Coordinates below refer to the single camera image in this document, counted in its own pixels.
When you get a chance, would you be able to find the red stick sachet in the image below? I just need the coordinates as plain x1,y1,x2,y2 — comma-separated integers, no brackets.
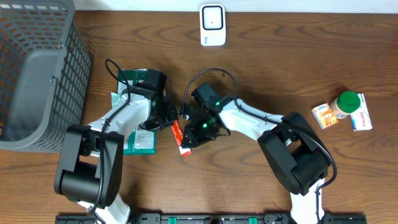
171,120,192,157

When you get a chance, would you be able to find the green white gloves package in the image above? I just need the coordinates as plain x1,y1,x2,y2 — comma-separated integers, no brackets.
116,69,156,156

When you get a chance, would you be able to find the mint wet wipes pack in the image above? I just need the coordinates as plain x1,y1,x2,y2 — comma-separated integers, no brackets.
111,93,121,108

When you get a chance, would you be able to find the orange tissue pack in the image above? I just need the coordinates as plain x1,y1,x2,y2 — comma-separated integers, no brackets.
312,103,338,129

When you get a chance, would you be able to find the green lid jar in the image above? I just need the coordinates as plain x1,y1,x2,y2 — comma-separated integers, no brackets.
330,91,361,119

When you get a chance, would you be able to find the white slim box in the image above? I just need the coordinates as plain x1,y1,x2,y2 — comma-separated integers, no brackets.
351,93,373,131

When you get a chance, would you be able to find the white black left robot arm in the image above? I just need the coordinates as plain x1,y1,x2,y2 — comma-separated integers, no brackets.
54,69,178,223

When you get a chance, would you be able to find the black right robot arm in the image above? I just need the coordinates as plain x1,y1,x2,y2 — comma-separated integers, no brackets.
181,83,335,223

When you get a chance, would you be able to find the grey plastic mesh basket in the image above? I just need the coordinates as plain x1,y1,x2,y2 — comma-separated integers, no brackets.
1,1,91,152

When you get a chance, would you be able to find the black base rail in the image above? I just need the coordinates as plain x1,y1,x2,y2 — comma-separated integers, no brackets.
55,212,368,224

